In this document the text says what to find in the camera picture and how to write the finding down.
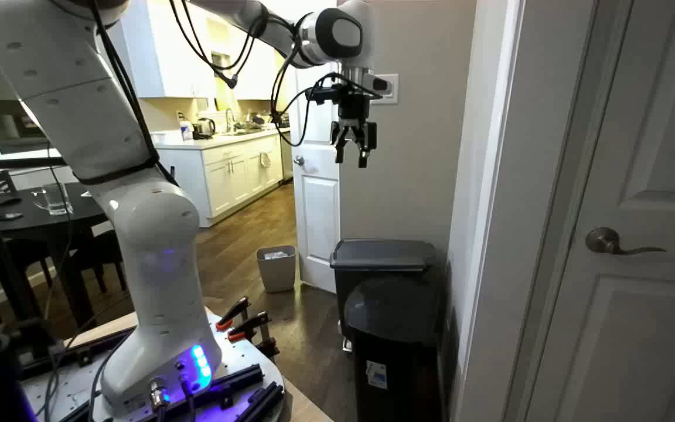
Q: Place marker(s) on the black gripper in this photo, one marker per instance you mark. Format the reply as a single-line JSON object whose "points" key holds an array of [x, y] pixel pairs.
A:
{"points": [[352, 120]]}

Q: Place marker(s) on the black round-lid trash bin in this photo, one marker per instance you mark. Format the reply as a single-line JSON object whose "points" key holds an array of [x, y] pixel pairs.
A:
{"points": [[393, 328]]}

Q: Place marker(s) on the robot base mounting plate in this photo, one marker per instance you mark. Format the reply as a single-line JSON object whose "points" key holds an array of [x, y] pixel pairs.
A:
{"points": [[239, 386]]}

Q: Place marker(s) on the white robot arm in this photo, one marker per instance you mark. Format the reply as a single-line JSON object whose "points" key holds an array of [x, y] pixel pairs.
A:
{"points": [[55, 67]]}

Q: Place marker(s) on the white open kitchen door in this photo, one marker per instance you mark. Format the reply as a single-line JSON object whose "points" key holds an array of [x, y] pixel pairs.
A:
{"points": [[317, 190]]}

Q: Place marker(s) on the black rectangular trash bin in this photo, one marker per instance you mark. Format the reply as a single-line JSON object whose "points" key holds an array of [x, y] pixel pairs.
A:
{"points": [[356, 262]]}

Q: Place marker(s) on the white lower kitchen cabinets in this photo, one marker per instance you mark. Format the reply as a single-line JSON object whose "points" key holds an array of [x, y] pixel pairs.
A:
{"points": [[226, 172]]}

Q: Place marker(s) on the white kitchen cabinets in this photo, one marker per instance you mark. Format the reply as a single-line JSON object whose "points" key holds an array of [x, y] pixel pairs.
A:
{"points": [[153, 48], [226, 172]]}

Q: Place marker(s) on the small grey waste basket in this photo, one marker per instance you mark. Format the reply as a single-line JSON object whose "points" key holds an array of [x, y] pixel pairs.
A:
{"points": [[277, 267]]}

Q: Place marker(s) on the black kettle on counter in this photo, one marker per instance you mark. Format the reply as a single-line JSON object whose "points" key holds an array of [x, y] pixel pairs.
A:
{"points": [[202, 129]]}

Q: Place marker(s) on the white upper kitchen cabinets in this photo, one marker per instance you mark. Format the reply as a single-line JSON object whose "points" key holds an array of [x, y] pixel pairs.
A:
{"points": [[153, 48]]}

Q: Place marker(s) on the dark wooden chair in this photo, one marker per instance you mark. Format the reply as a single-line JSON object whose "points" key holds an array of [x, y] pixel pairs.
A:
{"points": [[95, 253]]}

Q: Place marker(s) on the dark dining table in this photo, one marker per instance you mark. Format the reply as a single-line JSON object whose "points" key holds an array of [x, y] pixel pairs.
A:
{"points": [[57, 236]]}

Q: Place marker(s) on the white wall light switch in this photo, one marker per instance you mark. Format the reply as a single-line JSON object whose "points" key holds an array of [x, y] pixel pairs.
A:
{"points": [[384, 87]]}

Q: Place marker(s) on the red-handled black clamp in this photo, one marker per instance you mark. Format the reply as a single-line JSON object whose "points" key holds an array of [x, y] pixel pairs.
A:
{"points": [[236, 324]]}

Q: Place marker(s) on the silver lever door handle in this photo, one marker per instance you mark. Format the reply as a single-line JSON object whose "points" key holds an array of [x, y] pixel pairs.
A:
{"points": [[607, 243]]}

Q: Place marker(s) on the white panel door with handle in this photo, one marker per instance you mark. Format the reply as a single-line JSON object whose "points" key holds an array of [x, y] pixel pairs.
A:
{"points": [[609, 342]]}

